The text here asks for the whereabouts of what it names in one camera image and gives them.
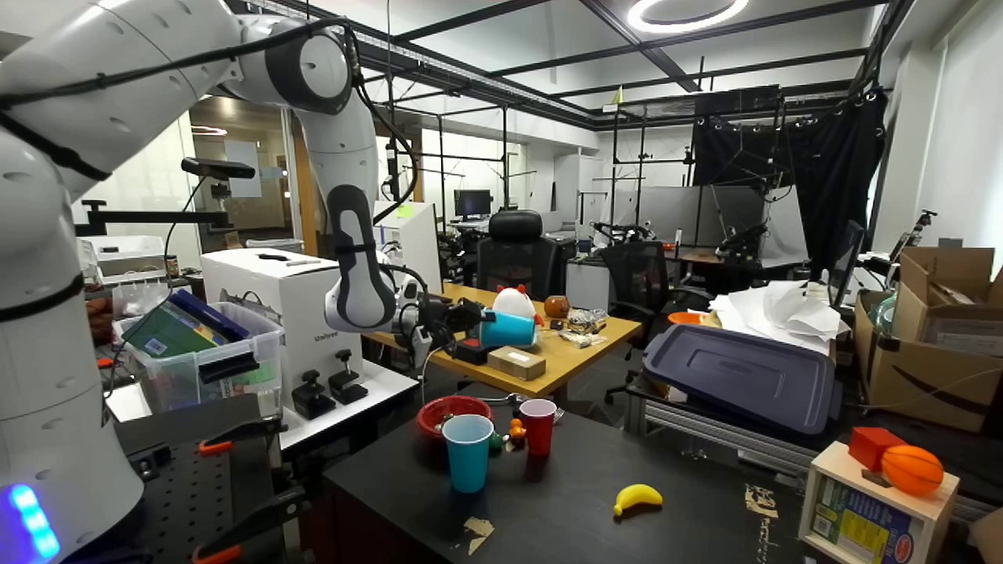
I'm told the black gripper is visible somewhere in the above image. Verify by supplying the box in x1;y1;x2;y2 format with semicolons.
420;295;496;357

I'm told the blue cup with toys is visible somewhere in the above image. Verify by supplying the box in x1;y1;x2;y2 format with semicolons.
480;312;540;353

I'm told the red plastic bowl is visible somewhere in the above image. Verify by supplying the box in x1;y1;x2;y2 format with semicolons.
414;392;496;449

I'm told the red plastic cup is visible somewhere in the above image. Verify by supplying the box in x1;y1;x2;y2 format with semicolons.
517;397;562;465

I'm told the empty blue plastic cup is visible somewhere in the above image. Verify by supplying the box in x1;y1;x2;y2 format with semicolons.
439;410;499;496

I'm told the black box with red label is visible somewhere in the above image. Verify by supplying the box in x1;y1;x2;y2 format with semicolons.
449;338;496;367

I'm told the white plush chicken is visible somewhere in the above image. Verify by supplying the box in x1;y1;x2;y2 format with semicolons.
490;285;542;324

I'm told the small brown cardboard box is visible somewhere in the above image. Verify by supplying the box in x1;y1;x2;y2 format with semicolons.
485;344;549;383

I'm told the brown toy football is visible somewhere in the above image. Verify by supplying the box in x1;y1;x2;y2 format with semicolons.
540;292;572;329

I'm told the white backed monitor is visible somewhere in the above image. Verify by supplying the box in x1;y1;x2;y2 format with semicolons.
373;202;445;298

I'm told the clear glass object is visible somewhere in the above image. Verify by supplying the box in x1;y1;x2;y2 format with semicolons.
562;309;608;349

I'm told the light wooden desk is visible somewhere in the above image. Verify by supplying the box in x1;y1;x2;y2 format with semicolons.
363;279;644;400

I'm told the white shelf board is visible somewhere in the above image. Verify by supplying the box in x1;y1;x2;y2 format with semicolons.
103;357;420;456

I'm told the small dark background monitor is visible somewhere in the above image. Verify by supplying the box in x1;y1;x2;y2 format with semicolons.
451;188;496;224

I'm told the black clamp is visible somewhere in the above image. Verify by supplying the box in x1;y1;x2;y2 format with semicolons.
289;367;337;423
324;349;368;409

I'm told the black mesh office chair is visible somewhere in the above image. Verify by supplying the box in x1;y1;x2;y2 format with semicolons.
592;224;684;326

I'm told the white cardboard equipment box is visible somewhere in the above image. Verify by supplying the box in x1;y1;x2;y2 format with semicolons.
199;248;367;396

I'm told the beige paper scrap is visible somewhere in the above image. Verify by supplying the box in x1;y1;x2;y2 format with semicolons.
457;513;499;557

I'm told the yellow toy banana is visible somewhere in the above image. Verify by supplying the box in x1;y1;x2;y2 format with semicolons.
610;480;667;522

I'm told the dark blue bin lid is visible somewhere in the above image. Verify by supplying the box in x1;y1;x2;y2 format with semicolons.
638;324;844;440

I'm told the clear plastic storage bin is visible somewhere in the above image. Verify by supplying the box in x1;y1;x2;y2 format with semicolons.
120;292;289;418

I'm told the white crumpled cloth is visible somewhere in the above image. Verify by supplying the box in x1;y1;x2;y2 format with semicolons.
707;279;846;357

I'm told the green book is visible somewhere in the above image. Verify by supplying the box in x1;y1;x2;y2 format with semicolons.
121;298;217;360

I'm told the beige tape residue strip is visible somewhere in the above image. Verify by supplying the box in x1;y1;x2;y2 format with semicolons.
741;480;782;564

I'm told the grey pegboard panel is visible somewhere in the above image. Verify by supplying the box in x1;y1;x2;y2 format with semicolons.
111;410;315;564

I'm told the black curtain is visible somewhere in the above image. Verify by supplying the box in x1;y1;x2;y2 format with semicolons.
689;88;889;279

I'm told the red toy block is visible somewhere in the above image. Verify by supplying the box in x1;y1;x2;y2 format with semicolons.
846;423;906;473

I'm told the open cardboard shipping box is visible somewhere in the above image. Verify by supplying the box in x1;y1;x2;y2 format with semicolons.
851;241;1003;434

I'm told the brown cardboard sheet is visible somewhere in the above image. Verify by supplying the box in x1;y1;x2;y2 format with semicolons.
966;506;1003;564

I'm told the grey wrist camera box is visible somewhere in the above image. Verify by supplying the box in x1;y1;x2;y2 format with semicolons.
399;302;439;375

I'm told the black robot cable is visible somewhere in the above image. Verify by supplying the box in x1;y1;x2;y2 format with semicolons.
340;27;433;302

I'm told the orange handled clamp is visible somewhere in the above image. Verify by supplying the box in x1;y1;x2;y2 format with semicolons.
190;487;306;564
190;418;286;465

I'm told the black camera on boom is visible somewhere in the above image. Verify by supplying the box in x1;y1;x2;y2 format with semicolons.
177;155;261;202

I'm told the round ceiling ring light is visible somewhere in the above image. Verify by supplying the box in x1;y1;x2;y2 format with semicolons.
624;0;751;41

